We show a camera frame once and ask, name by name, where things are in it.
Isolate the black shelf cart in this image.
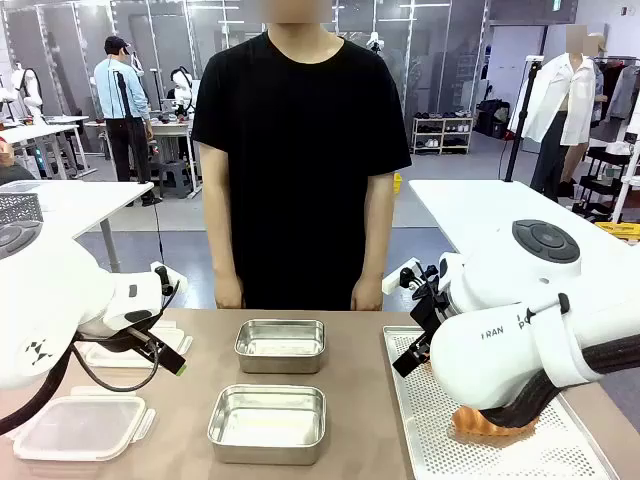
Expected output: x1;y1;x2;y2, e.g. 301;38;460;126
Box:
571;143;640;224

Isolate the golden croissant bread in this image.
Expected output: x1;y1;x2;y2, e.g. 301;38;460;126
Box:
451;404;541;444

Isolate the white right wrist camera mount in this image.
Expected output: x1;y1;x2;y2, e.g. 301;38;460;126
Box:
382;256;426;294

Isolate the clear plastic clip lid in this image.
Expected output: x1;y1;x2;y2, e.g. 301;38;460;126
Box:
11;393;157;463
74;319;194;370

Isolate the white shoe rack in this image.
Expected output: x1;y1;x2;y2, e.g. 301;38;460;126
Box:
411;115;475;156

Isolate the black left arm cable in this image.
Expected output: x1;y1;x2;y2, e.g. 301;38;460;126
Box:
0;339;162;437

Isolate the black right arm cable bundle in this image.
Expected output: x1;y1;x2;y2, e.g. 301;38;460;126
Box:
478;332;640;429

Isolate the person's bare right forearm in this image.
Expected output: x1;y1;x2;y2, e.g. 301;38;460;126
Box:
202;199;244;284

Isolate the white humanoid robot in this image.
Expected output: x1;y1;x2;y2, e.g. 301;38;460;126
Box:
8;61;47;127

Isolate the man in light blue shirt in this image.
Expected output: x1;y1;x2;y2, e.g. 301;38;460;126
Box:
93;35;164;208

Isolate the large steel rectangular container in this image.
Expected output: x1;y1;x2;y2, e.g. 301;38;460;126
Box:
206;383;328;467

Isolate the person's bare left forearm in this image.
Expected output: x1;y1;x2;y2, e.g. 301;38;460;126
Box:
355;199;396;284

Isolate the person's right hand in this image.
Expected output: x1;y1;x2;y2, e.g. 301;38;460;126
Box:
214;277;247;311

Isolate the person's left hand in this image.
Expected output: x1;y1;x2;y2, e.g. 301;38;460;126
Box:
349;277;385;313

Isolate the black bag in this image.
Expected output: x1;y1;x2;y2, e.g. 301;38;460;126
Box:
474;98;512;141

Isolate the small steel rectangular container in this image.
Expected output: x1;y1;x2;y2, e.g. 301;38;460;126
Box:
233;318;327;376

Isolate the yellow plastic crate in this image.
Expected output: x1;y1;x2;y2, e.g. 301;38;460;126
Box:
593;220;640;247

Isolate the grey mesh basket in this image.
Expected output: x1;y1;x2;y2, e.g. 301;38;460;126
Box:
0;191;44;225

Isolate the white background desk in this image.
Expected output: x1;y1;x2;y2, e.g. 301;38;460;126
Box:
0;115;99;180

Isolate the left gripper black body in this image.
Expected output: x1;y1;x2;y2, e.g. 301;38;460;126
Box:
107;313;167;352

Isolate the black tripod pole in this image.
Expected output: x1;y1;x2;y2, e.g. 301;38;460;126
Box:
503;56;545;183

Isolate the black step stool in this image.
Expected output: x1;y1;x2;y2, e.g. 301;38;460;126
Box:
148;158;195;201

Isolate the perforated metal baking tray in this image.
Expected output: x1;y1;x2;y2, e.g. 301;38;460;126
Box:
382;324;622;480

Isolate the white table with grey leg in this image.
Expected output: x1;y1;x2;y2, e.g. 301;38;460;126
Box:
0;178;156;274

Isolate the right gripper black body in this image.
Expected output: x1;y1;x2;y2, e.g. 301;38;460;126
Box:
410;279;452;346

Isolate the person in black t-shirt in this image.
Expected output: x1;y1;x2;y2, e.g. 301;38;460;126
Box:
191;0;412;312

